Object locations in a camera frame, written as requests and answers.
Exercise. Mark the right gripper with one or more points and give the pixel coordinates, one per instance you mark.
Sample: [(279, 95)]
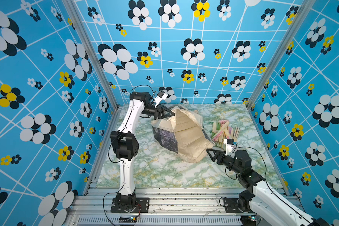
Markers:
[(218, 153)]

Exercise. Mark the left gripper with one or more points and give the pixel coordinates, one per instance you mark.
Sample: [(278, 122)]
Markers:
[(157, 113)]

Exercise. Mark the green tassel wooden fan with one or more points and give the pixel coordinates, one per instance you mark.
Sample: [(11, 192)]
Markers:
[(218, 135)]

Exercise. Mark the beige canvas tote bag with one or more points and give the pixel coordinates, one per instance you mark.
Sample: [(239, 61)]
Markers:
[(183, 134)]

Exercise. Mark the pink paper folding fan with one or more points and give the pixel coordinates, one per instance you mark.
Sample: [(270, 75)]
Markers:
[(225, 124)]

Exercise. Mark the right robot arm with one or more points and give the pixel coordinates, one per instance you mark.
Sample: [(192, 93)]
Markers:
[(258, 196)]

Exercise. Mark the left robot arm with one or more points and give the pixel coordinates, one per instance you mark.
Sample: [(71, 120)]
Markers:
[(125, 145)]

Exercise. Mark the right circuit board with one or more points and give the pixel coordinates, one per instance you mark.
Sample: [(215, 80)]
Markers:
[(248, 221)]

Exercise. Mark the circuit board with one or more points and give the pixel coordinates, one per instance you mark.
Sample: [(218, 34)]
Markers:
[(248, 221), (128, 219)]

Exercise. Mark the left circuit board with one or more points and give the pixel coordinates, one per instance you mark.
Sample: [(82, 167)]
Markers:
[(128, 219)]

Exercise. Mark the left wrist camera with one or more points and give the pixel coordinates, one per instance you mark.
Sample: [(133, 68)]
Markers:
[(161, 96)]

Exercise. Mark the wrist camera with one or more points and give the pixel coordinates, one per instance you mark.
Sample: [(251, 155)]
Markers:
[(229, 147), (161, 96)]

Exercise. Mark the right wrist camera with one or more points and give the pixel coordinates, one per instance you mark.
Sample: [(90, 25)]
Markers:
[(229, 147)]

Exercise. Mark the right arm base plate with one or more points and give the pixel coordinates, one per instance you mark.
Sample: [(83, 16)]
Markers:
[(235, 205)]

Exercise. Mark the aluminium frame rail base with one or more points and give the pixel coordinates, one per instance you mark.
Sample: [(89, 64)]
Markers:
[(168, 207)]

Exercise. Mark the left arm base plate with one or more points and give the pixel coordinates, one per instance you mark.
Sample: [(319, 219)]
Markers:
[(136, 205)]

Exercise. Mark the left aluminium corner post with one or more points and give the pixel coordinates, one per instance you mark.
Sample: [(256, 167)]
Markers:
[(82, 33)]

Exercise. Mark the aluminium corner post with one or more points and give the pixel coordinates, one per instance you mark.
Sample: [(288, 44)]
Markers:
[(288, 37), (82, 33)]

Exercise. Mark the right aluminium corner post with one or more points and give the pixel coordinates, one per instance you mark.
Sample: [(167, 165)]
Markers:
[(288, 37)]

